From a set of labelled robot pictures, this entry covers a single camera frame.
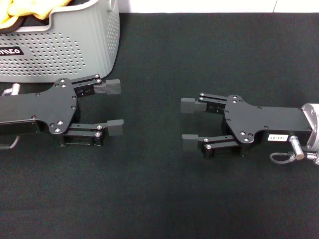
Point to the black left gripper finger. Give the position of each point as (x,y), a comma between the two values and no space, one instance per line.
(108,87)
(115,127)

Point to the black tablecloth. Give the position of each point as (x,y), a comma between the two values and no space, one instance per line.
(159,186)

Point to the grey perforated storage basket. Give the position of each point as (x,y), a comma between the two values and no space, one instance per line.
(82,37)

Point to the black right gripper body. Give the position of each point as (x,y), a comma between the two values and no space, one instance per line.
(261,122)

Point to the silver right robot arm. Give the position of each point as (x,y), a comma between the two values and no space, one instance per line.
(312,117)

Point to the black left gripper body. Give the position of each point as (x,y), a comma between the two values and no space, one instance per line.
(45,107)

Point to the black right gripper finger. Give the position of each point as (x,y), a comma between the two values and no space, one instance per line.
(190,143)
(192,105)

